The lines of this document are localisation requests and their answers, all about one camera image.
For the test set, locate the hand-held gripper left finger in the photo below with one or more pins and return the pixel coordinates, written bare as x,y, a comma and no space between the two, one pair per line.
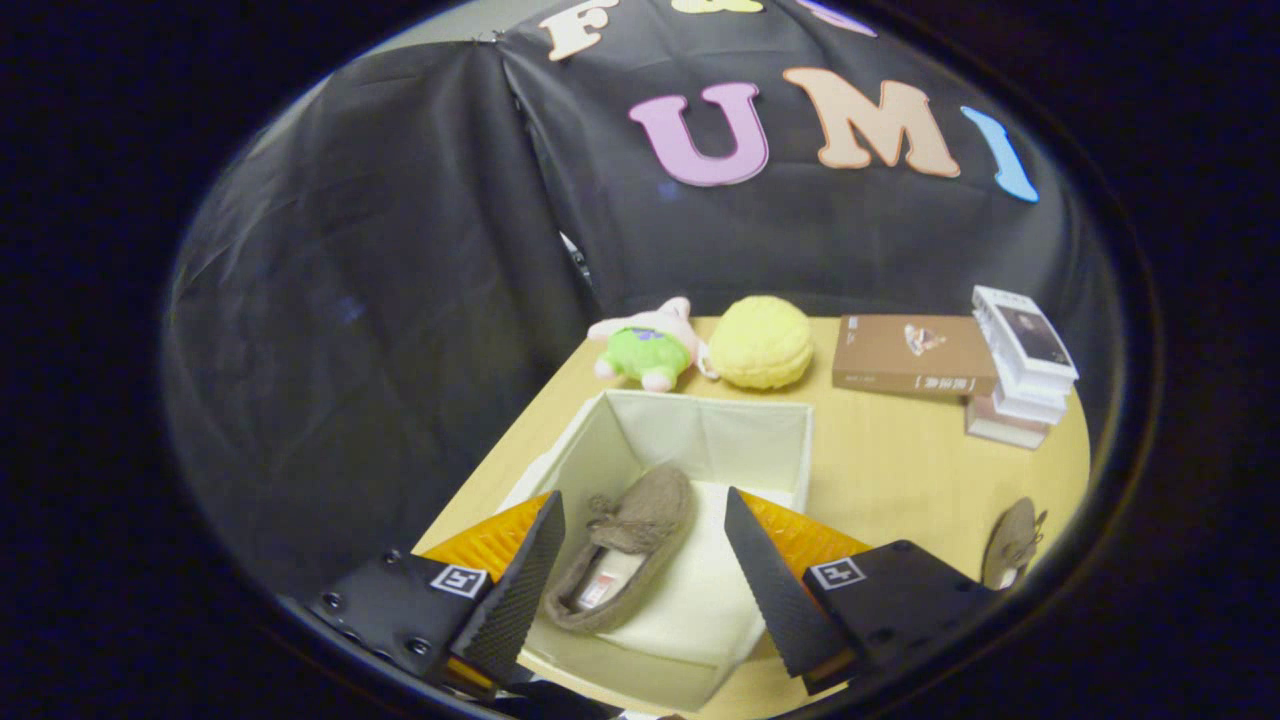
515,595

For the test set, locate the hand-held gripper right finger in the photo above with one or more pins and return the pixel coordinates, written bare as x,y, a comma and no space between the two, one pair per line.
775,590

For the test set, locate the brown moccasin shoe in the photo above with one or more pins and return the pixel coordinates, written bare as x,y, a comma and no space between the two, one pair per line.
1012,540
640,520

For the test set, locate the cream fabric storage box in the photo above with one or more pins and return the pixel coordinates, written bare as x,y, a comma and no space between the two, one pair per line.
720,440

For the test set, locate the yellow round plush toy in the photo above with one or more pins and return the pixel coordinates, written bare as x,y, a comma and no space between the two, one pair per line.
762,342

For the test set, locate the brown book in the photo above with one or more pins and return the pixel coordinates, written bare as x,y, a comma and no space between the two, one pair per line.
905,352

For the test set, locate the pink green starfish plush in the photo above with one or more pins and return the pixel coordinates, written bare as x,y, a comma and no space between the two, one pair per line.
645,350

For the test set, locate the pale pink book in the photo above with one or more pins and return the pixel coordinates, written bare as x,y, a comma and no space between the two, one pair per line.
1005,428

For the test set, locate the black backdrop cloth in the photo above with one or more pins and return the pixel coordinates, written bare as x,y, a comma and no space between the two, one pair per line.
380,300

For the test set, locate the white portrait cover book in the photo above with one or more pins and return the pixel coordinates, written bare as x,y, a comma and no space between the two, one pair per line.
1030,335

